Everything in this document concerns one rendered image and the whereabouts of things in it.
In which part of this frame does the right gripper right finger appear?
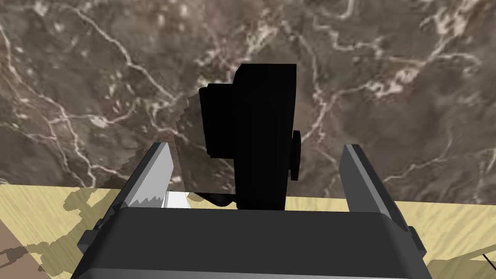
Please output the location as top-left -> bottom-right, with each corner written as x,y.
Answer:
339,143 -> 400,213

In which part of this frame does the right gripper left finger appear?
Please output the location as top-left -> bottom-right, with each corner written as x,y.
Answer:
119,141 -> 175,210

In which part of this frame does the black box-shaped appliance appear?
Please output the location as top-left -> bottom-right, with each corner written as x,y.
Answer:
198,63 -> 302,212

